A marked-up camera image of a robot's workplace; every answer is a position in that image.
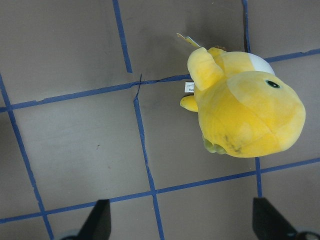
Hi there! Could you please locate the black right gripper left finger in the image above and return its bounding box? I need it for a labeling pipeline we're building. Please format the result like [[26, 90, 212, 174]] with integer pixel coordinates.
[[75, 199, 111, 240]]

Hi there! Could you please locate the yellow plush dinosaur toy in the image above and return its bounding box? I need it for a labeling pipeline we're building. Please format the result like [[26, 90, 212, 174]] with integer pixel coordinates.
[[180, 36, 306, 158]]

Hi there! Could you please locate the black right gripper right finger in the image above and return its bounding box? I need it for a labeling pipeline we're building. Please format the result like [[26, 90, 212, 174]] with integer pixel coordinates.
[[252, 197, 298, 240]]

